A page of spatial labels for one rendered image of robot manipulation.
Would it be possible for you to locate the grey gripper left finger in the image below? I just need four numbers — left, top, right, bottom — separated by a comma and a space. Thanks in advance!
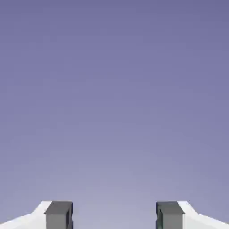
0, 200, 74, 229

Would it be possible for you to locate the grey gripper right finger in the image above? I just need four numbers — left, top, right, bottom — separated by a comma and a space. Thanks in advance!
155, 200, 229, 229

